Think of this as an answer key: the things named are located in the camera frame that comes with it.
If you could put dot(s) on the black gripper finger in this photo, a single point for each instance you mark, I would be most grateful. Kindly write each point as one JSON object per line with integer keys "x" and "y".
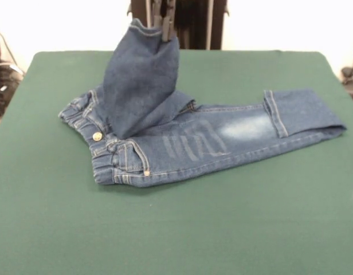
{"x": 157, "y": 14}
{"x": 168, "y": 23}

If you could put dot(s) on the blue denim jeans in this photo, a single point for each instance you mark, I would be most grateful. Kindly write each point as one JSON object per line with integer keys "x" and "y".
{"x": 193, "y": 137}

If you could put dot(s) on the black equipment pile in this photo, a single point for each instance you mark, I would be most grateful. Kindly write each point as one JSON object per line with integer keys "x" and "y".
{"x": 4, "y": 86}

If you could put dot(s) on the black floor device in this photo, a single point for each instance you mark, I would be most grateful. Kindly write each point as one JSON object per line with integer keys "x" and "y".
{"x": 348, "y": 71}

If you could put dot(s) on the dark green table cloth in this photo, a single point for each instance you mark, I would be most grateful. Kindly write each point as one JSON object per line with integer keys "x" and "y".
{"x": 79, "y": 229}

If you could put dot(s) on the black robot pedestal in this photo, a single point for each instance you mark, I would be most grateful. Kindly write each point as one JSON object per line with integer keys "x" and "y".
{"x": 199, "y": 25}

